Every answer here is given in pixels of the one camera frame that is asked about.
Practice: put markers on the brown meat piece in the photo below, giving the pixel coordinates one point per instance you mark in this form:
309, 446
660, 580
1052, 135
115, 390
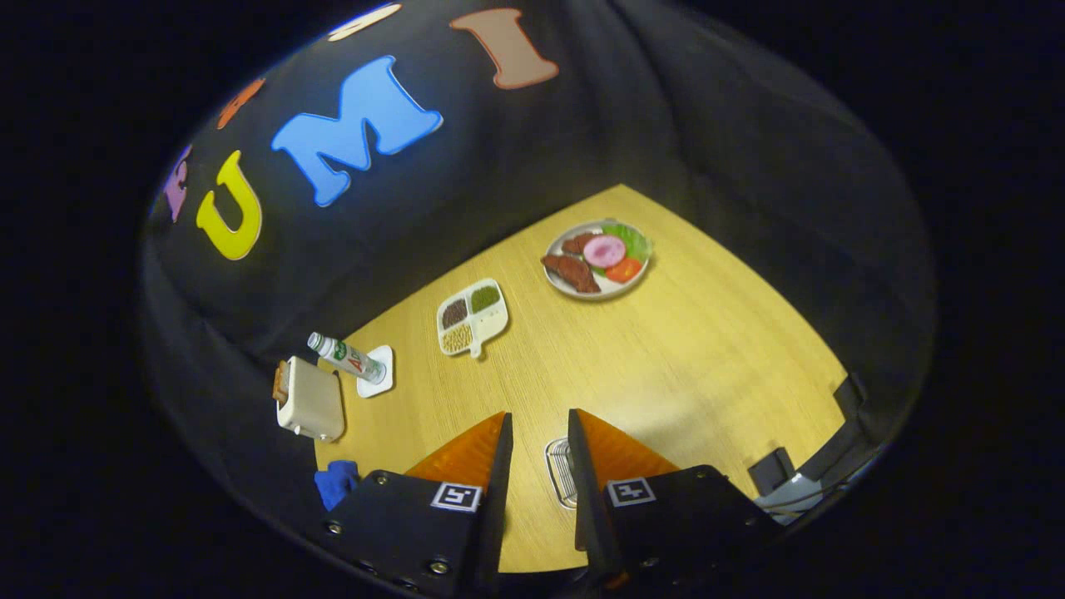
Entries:
572, 273

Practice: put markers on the red tomato slice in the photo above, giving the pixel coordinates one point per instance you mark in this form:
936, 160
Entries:
624, 270

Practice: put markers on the black table clamp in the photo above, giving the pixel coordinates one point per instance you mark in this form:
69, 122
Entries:
850, 398
770, 472

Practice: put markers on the blue folded cloth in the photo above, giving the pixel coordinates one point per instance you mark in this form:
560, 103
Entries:
335, 482

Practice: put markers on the green lettuce leaf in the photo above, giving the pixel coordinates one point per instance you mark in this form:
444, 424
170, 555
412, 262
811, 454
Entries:
634, 240

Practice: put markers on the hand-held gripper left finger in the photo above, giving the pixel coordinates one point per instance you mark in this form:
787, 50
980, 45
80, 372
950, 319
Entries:
499, 499

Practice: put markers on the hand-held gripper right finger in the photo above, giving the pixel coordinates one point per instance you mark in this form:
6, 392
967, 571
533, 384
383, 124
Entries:
584, 499

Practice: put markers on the white square coaster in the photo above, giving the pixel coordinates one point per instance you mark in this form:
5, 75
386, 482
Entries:
381, 359

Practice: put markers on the white toaster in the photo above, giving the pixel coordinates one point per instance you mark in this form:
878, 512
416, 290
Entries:
314, 403

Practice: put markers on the pink ham slice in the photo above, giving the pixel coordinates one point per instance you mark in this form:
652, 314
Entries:
605, 250

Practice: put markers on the white plate with food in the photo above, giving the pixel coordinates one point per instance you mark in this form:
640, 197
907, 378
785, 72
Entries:
620, 287

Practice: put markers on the toast slice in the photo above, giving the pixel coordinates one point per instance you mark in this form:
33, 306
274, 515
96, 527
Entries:
280, 383

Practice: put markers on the white divided dish with beans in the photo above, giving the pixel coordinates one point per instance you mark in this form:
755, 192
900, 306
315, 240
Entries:
482, 320

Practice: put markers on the small bottle green red label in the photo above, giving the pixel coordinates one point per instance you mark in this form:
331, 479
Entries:
345, 356

